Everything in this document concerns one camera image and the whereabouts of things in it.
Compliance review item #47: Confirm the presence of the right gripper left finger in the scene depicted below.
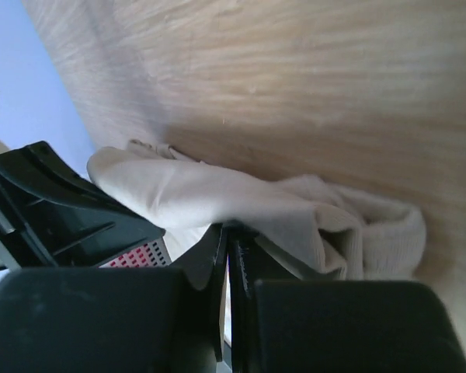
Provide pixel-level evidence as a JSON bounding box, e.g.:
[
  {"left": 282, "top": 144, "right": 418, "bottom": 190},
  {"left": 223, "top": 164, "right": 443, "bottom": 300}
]
[{"left": 0, "top": 225, "right": 228, "bottom": 372}]

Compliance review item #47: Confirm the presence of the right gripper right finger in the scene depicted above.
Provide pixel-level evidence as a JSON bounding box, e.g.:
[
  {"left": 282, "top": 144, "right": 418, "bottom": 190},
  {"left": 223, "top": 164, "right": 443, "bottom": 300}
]
[{"left": 227, "top": 228, "right": 466, "bottom": 372}]

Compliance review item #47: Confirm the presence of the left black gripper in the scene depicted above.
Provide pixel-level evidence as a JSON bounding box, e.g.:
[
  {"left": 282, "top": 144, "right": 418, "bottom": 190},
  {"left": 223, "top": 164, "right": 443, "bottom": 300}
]
[{"left": 0, "top": 141, "right": 164, "bottom": 269}]

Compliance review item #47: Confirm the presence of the beige t shirt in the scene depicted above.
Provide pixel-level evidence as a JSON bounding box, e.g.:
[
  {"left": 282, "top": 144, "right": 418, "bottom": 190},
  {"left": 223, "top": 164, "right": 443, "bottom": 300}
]
[{"left": 87, "top": 141, "right": 426, "bottom": 280}]

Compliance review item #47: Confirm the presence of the white plastic laundry basket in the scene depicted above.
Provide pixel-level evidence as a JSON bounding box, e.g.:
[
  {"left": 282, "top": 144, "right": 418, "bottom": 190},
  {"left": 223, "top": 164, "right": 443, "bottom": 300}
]
[{"left": 100, "top": 239, "right": 172, "bottom": 268}]

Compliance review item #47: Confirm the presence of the pink t shirt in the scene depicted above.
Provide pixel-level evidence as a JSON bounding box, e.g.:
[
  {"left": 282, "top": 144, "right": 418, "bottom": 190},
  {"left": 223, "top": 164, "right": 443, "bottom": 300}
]
[{"left": 106, "top": 247, "right": 157, "bottom": 268}]

